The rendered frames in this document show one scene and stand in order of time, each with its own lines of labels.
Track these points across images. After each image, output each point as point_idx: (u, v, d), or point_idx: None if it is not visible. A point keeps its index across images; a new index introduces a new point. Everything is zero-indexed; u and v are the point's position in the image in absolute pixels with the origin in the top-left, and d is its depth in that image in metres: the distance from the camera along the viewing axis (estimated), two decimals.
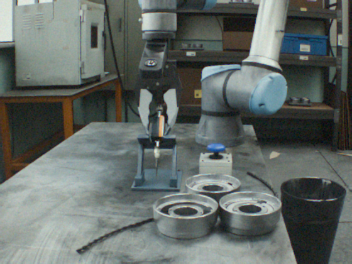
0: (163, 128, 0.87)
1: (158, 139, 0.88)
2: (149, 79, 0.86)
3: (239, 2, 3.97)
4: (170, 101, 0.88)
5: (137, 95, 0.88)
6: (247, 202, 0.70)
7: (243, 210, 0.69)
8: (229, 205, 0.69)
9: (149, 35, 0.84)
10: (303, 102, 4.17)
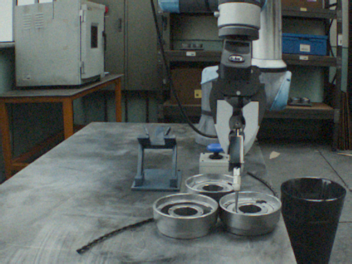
0: (242, 151, 0.66)
1: (238, 166, 0.66)
2: (227, 86, 0.67)
3: None
4: (249, 117, 0.67)
5: (213, 109, 0.67)
6: (247, 202, 0.70)
7: (243, 210, 0.69)
8: (229, 205, 0.69)
9: (229, 30, 0.66)
10: (303, 102, 4.17)
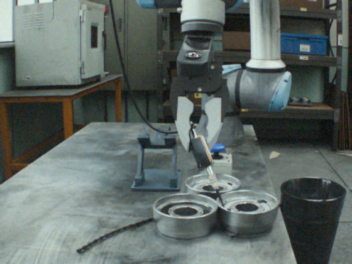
0: (209, 151, 0.66)
1: (209, 165, 0.67)
2: (188, 83, 0.66)
3: None
4: (212, 114, 0.67)
5: (173, 105, 0.67)
6: (248, 200, 0.71)
7: (242, 209, 0.70)
8: (229, 202, 0.70)
9: (191, 26, 0.65)
10: (303, 102, 4.17)
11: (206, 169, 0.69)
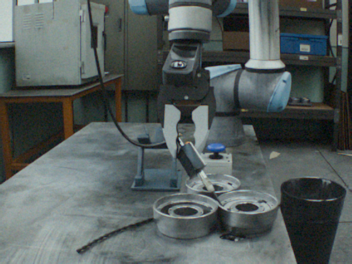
0: (199, 154, 0.67)
1: (201, 170, 0.67)
2: (175, 91, 0.67)
3: (239, 2, 3.97)
4: (199, 121, 0.68)
5: (161, 113, 0.68)
6: (248, 200, 0.71)
7: (242, 209, 0.70)
8: (229, 202, 0.70)
9: (178, 34, 0.66)
10: (303, 102, 4.17)
11: (197, 175, 0.69)
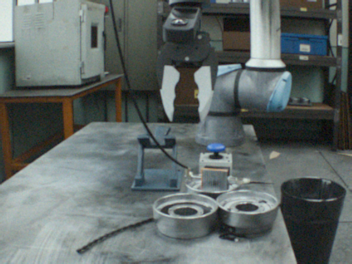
0: (216, 192, 0.75)
1: (228, 183, 0.75)
2: (176, 53, 0.66)
3: (239, 2, 3.97)
4: (202, 82, 0.66)
5: (159, 74, 0.67)
6: (248, 200, 0.71)
7: (242, 209, 0.70)
8: (229, 202, 0.70)
9: None
10: (303, 102, 4.17)
11: (229, 171, 0.75)
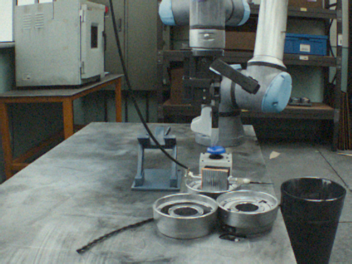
0: (216, 192, 0.75)
1: (228, 183, 0.75)
2: (220, 97, 0.86)
3: None
4: None
5: (219, 117, 0.85)
6: (248, 200, 0.71)
7: (242, 209, 0.70)
8: (229, 202, 0.70)
9: (222, 53, 0.84)
10: (303, 102, 4.17)
11: (229, 171, 0.75)
